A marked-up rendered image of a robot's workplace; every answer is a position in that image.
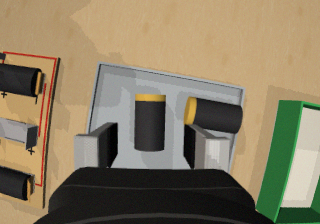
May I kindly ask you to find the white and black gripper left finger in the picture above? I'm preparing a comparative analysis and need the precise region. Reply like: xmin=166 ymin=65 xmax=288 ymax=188
xmin=73 ymin=122 xmax=118 ymax=171

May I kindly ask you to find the black cylinder with yellow top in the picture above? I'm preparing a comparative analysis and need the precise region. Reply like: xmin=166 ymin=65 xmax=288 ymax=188
xmin=0 ymin=166 xmax=31 ymax=201
xmin=183 ymin=96 xmax=243 ymax=134
xmin=0 ymin=63 xmax=42 ymax=98
xmin=134 ymin=94 xmax=166 ymax=152

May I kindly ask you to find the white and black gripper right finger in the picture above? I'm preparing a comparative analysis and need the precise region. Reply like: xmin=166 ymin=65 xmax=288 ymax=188
xmin=183 ymin=124 xmax=231 ymax=174

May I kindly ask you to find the light grey shallow tray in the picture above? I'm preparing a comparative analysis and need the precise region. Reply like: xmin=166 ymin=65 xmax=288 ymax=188
xmin=86 ymin=61 xmax=246 ymax=169

